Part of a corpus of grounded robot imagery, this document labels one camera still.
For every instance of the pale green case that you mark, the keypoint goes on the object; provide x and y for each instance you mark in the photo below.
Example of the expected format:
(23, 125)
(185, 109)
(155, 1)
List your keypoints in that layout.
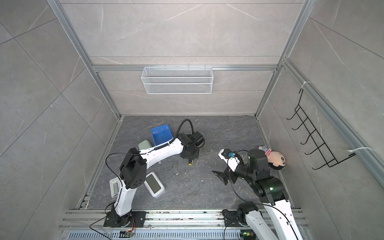
(144, 145)

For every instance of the aluminium frame corner post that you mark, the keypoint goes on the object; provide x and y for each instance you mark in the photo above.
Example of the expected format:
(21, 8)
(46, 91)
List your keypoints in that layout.
(303, 16)

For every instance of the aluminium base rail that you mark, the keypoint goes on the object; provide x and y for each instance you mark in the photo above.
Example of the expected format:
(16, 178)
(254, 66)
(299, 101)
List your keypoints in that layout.
(155, 225)

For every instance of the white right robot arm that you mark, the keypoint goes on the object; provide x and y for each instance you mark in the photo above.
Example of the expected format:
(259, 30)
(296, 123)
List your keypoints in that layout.
(272, 218)

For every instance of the black wire hook rack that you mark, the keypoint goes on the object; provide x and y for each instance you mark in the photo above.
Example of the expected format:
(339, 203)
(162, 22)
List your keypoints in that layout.
(313, 134)

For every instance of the plush doll blue hair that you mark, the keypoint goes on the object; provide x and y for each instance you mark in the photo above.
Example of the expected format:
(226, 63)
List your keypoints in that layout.
(275, 159)

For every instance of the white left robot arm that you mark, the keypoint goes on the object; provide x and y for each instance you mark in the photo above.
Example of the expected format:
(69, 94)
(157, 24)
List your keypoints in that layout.
(133, 172)

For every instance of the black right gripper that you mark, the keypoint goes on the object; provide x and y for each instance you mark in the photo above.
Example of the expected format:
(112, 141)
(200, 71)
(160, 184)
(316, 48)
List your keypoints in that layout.
(223, 175)

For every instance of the white digital scale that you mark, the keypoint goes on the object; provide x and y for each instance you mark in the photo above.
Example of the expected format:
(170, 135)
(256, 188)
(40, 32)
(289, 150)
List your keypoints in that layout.
(154, 185)

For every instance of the aluminium left floor rail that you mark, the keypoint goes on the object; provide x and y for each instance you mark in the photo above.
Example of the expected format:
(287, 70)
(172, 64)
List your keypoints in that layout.
(87, 193)

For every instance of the blue plastic bin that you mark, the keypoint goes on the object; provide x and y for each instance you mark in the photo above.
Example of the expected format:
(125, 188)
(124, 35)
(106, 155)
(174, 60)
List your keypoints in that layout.
(161, 134)

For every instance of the white wire mesh basket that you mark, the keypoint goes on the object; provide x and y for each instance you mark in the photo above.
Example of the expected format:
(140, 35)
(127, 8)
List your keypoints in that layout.
(178, 80)

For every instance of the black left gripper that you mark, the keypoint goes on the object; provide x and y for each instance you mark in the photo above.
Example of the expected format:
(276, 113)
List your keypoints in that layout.
(196, 156)

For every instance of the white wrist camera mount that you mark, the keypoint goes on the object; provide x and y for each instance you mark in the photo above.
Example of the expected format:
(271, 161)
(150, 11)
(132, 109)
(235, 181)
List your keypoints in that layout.
(229, 158)

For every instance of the small white device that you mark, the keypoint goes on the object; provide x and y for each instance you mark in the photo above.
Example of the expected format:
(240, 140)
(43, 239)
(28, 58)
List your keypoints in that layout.
(115, 186)

